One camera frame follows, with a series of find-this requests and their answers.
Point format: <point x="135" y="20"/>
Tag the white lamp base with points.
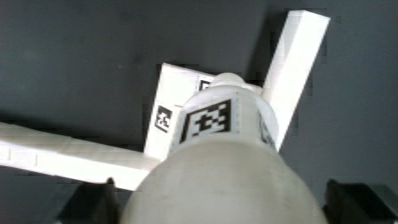
<point x="179" y="83"/>

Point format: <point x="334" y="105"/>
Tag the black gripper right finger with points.
<point x="359" y="203"/>

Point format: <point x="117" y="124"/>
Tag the white front fence wall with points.
<point x="66" y="157"/>

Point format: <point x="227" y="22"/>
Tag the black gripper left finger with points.
<point x="92" y="205"/>

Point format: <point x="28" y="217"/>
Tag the white right fence wall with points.
<point x="291" y="63"/>

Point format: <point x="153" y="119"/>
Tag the white fence wall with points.
<point x="291" y="63"/>
<point x="66" y="157"/>

